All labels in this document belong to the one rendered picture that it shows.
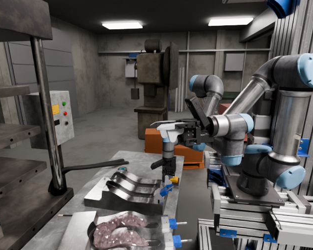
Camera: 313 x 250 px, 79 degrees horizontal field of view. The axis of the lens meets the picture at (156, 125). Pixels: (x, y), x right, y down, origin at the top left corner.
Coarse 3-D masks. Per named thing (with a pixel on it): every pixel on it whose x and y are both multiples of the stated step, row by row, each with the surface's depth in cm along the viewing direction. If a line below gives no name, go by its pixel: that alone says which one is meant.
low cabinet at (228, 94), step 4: (224, 92) 754; (228, 92) 754; (232, 92) 754; (236, 92) 754; (240, 92) 754; (224, 96) 632; (228, 96) 632; (232, 96) 632; (236, 96) 632; (220, 100) 621; (224, 100) 620; (228, 100) 618; (232, 100) 616; (252, 108) 613; (248, 112) 618
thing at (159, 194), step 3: (171, 186) 112; (156, 189) 118; (159, 189) 116; (162, 189) 115; (165, 189) 113; (168, 189) 113; (156, 192) 114; (159, 192) 114; (162, 192) 112; (165, 192) 112; (156, 195) 113; (159, 195) 113; (162, 195) 113; (156, 198) 114; (159, 198) 113; (162, 198) 113
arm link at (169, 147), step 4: (164, 140) 114; (168, 140) 113; (176, 140) 117; (164, 144) 115; (168, 144) 114; (172, 144) 115; (176, 144) 118; (164, 148) 115; (168, 148) 114; (172, 148) 116
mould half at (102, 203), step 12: (108, 180) 139; (120, 180) 126; (144, 180) 135; (156, 180) 134; (96, 192) 125; (108, 192) 114; (120, 192) 116; (144, 192) 121; (84, 204) 121; (96, 204) 119; (108, 204) 117; (120, 204) 115; (132, 204) 113; (144, 204) 112; (156, 204) 110
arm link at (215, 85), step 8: (208, 80) 117; (216, 80) 115; (208, 88) 117; (216, 88) 113; (208, 96) 116; (216, 96) 114; (208, 104) 114; (216, 104) 114; (208, 112) 113; (184, 144) 116; (200, 144) 108
